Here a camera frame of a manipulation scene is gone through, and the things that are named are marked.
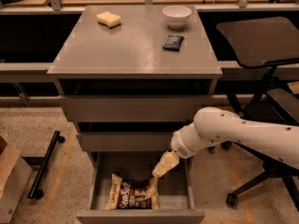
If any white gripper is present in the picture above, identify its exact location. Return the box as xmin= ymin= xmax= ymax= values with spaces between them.
xmin=152 ymin=124 xmax=206 ymax=178

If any brown sea salt chip bag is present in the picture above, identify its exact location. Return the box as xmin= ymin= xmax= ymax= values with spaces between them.
xmin=106 ymin=174 xmax=160 ymax=210

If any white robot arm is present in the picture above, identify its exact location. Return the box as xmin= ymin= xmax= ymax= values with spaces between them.
xmin=152 ymin=107 xmax=299 ymax=178

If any bottom grey open drawer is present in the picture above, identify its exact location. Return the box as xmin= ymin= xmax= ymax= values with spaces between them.
xmin=77 ymin=152 xmax=205 ymax=224

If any middle grey drawer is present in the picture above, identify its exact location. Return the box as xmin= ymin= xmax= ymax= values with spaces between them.
xmin=77 ymin=132 xmax=172 ymax=152

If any grey drawer cabinet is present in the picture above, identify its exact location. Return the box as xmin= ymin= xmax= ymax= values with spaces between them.
xmin=47 ymin=5 xmax=224 ymax=224

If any top grey drawer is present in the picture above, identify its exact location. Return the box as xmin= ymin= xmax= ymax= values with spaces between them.
xmin=58 ymin=93 xmax=216 ymax=123

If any dark blue snack packet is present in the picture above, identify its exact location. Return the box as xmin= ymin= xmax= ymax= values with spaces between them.
xmin=163 ymin=35 xmax=184 ymax=51

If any black wheeled table leg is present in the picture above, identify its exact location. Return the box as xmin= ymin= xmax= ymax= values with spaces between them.
xmin=24 ymin=131 xmax=65 ymax=200

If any white bowl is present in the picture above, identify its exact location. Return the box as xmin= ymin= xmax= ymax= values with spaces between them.
xmin=163 ymin=6 xmax=192 ymax=29

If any black office chair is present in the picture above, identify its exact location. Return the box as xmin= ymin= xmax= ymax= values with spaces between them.
xmin=217 ymin=17 xmax=299 ymax=209

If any grey metal box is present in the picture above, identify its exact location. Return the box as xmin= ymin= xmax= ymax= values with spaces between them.
xmin=0 ymin=157 xmax=32 ymax=224

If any yellow sponge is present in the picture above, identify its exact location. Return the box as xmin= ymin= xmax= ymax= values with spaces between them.
xmin=96 ymin=11 xmax=121 ymax=28

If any cardboard box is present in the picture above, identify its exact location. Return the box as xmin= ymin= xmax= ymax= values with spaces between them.
xmin=0 ymin=136 xmax=21 ymax=198

